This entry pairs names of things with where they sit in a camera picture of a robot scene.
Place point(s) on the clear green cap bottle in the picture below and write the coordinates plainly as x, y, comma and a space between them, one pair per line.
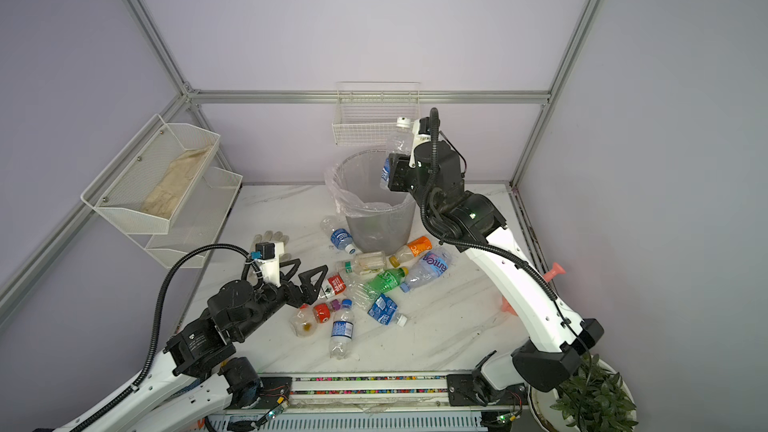
366, 263

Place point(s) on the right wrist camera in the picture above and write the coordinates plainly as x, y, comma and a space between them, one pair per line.
420, 134

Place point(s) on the blue label bottle near bin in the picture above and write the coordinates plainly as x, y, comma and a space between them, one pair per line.
339, 236

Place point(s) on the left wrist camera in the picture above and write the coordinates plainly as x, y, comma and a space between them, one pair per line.
266, 259

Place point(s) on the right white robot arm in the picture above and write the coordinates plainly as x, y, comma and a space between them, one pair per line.
558, 337

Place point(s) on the white wire wall basket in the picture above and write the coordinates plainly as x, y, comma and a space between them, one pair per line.
367, 112

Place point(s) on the white mesh lower shelf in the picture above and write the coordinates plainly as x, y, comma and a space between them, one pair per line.
201, 218

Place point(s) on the green Sprite bottle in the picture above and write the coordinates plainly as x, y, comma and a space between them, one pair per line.
365, 293

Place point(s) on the grey mesh waste bin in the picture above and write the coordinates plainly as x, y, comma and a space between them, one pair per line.
378, 219

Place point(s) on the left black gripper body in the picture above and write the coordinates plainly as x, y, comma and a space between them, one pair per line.
271, 298

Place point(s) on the blue cap water bottle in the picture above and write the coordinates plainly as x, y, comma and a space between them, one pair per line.
342, 330

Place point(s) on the potted green plant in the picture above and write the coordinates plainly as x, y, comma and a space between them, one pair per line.
596, 398

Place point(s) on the white mesh upper shelf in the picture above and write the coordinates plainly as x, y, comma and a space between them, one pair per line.
119, 191

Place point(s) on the pink spray bottle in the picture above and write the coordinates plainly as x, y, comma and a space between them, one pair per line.
549, 277

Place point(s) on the round red cap bottle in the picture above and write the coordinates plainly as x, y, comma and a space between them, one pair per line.
307, 318

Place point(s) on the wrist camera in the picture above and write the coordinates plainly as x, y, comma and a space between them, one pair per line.
266, 259
420, 134

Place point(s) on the red label clear bottle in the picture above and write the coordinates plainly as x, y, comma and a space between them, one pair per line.
332, 286

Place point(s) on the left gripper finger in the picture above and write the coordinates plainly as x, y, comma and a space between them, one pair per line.
311, 284
288, 269

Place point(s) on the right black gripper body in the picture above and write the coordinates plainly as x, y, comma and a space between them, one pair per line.
399, 178

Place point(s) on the orange label juice bottle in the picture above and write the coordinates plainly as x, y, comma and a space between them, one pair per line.
410, 251

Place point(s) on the white cotton work glove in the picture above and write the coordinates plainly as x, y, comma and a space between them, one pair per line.
268, 236

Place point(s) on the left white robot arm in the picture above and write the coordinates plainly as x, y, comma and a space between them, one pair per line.
198, 372

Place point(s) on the white mesh shelf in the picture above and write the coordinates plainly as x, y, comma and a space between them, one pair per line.
201, 218
119, 191

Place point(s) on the clear plastic bin liner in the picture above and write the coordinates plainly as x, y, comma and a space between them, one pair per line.
354, 186

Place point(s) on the large crushed blue label bottle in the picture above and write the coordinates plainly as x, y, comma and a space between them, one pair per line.
431, 266

